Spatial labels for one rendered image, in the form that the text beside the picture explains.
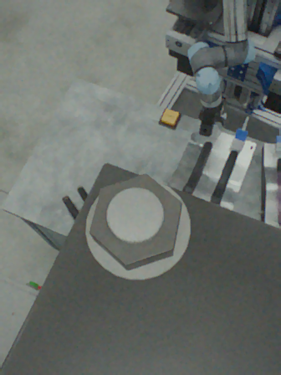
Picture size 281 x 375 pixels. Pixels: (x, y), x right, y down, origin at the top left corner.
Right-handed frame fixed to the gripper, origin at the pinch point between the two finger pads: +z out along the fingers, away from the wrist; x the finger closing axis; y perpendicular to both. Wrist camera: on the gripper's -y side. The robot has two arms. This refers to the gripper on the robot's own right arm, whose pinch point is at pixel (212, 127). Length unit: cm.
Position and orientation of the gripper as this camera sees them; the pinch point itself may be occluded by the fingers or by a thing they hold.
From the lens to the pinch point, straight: 174.1
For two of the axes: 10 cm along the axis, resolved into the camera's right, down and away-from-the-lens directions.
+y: 3.8, -9.1, 1.9
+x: -9.0, -3.1, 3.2
